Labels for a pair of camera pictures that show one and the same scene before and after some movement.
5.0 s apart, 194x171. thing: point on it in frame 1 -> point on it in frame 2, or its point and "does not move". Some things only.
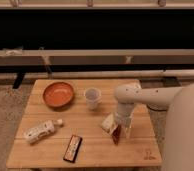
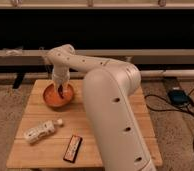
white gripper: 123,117 -> 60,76
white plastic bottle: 40,131 does not move
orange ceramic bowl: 58,94 does not move
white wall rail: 95,57 does not move
